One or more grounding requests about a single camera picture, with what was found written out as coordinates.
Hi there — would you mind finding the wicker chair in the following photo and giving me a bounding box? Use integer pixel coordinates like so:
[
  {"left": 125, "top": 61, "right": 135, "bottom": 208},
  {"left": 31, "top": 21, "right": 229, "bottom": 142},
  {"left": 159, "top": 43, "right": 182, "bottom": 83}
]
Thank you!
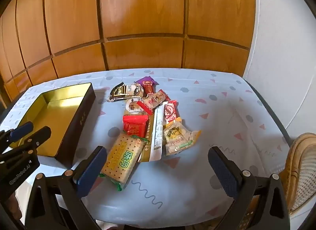
[{"left": 281, "top": 132, "right": 316, "bottom": 216}]

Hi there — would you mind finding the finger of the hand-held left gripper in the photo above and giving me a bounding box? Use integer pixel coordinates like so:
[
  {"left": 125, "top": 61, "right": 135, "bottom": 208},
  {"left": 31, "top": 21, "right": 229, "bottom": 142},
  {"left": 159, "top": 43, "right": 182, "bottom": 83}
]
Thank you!
[
  {"left": 4, "top": 126, "right": 52, "bottom": 157},
  {"left": 0, "top": 121, "right": 34, "bottom": 148}
]

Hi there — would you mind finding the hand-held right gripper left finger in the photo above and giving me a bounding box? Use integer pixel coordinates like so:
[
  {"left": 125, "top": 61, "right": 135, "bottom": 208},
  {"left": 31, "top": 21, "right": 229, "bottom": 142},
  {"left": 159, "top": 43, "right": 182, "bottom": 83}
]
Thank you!
[{"left": 25, "top": 146, "right": 108, "bottom": 230}]

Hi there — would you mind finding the red white wafer packet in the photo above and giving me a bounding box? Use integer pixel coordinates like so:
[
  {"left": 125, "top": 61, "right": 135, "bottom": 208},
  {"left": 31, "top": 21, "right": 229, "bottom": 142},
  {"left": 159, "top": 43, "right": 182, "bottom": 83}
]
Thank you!
[{"left": 164, "top": 100, "right": 182, "bottom": 124}]

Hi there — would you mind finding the black gold snack packet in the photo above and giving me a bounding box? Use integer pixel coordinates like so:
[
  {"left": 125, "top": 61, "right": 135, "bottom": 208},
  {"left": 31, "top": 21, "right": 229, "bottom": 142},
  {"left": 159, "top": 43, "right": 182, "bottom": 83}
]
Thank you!
[{"left": 108, "top": 82, "right": 127, "bottom": 102}]

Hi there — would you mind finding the gold tin box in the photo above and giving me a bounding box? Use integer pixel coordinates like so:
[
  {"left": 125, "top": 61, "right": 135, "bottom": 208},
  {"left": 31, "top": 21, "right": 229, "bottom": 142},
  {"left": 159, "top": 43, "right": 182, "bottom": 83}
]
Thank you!
[{"left": 11, "top": 82, "right": 96, "bottom": 168}]

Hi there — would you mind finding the red sesame bar packet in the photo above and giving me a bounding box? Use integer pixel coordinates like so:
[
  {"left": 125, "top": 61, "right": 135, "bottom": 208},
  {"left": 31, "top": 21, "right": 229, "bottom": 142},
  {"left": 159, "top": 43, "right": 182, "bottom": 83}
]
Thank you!
[{"left": 137, "top": 92, "right": 166, "bottom": 112}]

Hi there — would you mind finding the brown white snack packet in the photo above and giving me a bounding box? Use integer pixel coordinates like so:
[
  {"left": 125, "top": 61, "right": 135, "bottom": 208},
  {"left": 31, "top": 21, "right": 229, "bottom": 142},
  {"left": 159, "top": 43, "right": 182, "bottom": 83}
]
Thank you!
[{"left": 125, "top": 83, "right": 145, "bottom": 97}]

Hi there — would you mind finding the red square snack packet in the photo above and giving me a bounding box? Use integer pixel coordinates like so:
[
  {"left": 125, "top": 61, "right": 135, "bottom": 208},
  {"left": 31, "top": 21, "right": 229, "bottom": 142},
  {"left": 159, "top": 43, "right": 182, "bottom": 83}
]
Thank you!
[{"left": 123, "top": 114, "right": 150, "bottom": 138}]

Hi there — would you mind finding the tan round-label snack packet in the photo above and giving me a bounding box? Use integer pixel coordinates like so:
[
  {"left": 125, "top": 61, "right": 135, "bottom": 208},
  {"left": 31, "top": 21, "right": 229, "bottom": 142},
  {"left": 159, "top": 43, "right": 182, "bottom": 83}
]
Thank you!
[{"left": 123, "top": 98, "right": 149, "bottom": 117}]

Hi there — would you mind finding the long white gold snack packet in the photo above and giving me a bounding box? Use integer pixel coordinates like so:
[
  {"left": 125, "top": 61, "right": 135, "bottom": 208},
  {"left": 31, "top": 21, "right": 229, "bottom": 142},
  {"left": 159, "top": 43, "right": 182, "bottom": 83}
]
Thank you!
[{"left": 138, "top": 108, "right": 165, "bottom": 162}]

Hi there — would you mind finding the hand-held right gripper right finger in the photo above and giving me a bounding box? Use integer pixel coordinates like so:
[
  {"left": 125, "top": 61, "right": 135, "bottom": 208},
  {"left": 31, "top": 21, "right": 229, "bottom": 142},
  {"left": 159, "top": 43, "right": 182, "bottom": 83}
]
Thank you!
[{"left": 208, "top": 146, "right": 290, "bottom": 230}]

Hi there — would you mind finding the purple snack packet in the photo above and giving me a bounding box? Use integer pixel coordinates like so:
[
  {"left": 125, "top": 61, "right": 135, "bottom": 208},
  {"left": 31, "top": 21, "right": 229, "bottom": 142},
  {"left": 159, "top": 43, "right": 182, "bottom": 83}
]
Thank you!
[{"left": 135, "top": 76, "right": 158, "bottom": 94}]

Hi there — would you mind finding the red patterned snack packet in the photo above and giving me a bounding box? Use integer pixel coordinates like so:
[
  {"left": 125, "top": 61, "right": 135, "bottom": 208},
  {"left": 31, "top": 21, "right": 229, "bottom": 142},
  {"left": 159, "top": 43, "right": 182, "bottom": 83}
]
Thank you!
[{"left": 158, "top": 89, "right": 171, "bottom": 102}]

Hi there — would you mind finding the clear yellow pastry packet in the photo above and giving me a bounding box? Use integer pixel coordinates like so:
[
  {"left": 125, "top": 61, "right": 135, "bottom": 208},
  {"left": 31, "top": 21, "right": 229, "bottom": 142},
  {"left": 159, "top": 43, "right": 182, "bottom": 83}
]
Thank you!
[{"left": 163, "top": 119, "right": 201, "bottom": 156}]

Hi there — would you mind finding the green-edged cracker packet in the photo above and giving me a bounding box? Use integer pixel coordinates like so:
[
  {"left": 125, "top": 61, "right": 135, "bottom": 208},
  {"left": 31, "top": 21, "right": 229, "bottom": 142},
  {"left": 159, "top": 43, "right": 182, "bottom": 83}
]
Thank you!
[{"left": 99, "top": 133, "right": 150, "bottom": 192}]

